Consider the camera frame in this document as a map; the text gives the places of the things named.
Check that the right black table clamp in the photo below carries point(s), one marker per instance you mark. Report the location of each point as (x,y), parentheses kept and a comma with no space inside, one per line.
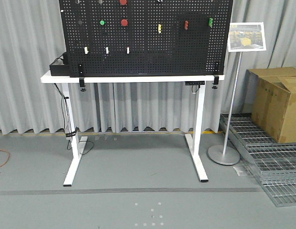
(216,77)

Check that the silver sign stand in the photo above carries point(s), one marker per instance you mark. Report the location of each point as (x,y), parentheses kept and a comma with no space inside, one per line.
(223,154)

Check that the lower red push button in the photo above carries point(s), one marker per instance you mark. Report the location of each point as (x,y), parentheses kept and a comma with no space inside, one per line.
(124,22)

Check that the metal floor grating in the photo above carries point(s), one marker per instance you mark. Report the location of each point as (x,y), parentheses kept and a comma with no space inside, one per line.
(272,164)

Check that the red toggle switch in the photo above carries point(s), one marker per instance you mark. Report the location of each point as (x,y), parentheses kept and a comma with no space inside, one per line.
(186,25)

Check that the brown cardboard box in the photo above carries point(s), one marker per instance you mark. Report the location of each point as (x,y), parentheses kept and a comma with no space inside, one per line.
(274,108)

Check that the green toggle switch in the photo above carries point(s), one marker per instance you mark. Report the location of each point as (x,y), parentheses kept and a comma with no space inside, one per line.
(211,22)

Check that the left black table clamp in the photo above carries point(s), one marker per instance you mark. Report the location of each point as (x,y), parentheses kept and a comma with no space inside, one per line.
(81,77)

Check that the grey curtain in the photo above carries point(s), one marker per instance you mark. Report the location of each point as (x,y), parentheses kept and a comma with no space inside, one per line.
(31,37)

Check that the black table clamp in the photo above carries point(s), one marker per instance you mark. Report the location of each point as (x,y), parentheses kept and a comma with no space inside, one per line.
(216,77)
(81,77)

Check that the black desk control panel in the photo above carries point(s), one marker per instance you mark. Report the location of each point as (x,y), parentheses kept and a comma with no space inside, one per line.
(190,83)

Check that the black box on table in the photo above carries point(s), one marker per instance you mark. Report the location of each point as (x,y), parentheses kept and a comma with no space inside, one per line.
(60,66)

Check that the red push button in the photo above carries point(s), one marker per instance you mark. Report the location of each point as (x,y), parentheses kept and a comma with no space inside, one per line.
(124,22)
(123,2)

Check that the upper red push button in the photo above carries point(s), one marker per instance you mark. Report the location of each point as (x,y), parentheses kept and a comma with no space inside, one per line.
(123,2)

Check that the black perforated pegboard panel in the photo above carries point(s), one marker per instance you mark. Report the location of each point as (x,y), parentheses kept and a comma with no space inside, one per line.
(173,52)

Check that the white height-adjustable table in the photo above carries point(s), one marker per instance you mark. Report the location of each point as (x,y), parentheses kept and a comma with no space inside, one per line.
(193,140)

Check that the framed photo sign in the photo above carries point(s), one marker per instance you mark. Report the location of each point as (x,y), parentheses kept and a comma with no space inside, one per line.
(246,37)

